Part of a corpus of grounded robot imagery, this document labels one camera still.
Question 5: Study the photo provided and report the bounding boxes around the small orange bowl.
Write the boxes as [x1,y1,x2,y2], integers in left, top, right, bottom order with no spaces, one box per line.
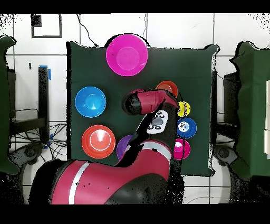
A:
[155,80,179,98]

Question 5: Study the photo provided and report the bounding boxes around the light blue bowl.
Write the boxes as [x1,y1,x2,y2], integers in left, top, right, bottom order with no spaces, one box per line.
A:
[74,86,107,118]

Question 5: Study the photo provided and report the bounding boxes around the yellow cup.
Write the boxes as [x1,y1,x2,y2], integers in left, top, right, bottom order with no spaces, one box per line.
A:
[177,101,191,117]

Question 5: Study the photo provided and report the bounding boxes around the large orange bowl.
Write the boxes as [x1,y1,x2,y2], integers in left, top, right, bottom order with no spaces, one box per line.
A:
[81,124,116,160]

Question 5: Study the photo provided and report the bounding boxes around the large pink bowl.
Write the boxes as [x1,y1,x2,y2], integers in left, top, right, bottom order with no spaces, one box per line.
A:
[105,34,149,77]

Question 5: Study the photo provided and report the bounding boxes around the purple bowl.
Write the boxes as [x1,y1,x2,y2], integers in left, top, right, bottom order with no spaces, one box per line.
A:
[116,134,134,161]

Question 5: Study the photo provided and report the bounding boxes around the small dark blue bowl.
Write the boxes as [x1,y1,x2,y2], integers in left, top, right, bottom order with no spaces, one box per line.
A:
[176,117,197,139]

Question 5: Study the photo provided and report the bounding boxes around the small crimson bowl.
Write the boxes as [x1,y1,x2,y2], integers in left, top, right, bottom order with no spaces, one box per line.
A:
[173,138,191,161]

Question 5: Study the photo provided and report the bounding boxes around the dark green tablecloth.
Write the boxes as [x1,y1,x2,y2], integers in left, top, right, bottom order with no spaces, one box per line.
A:
[66,41,218,178]

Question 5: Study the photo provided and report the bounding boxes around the blue tape strip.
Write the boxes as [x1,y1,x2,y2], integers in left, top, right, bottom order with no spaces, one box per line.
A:
[38,64,52,81]

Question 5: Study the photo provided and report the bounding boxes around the black caster base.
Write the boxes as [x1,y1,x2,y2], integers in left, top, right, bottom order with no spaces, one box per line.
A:
[9,142,45,166]
[211,143,239,167]

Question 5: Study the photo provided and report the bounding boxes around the green cloth covered table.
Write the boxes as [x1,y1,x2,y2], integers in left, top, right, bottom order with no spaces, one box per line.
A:
[0,35,20,175]
[229,41,270,181]

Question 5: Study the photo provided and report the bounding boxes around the thin black floor cable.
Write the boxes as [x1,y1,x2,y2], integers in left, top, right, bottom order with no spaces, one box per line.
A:
[76,13,100,48]

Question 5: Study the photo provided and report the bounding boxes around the floor cable bundle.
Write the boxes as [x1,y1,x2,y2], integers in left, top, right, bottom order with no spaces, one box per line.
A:
[9,122,68,161]

